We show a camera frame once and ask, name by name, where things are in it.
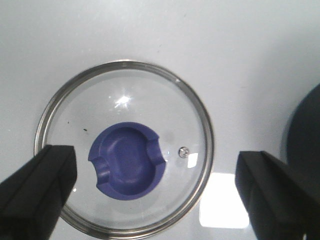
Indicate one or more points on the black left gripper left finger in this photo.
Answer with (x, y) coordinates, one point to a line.
(32, 198)

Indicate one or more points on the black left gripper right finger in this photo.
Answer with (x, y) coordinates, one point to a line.
(281, 203)

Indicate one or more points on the glass lid with blue knob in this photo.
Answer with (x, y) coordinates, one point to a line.
(144, 146)

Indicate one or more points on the blue saucepan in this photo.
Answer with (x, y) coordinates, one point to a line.
(300, 145)

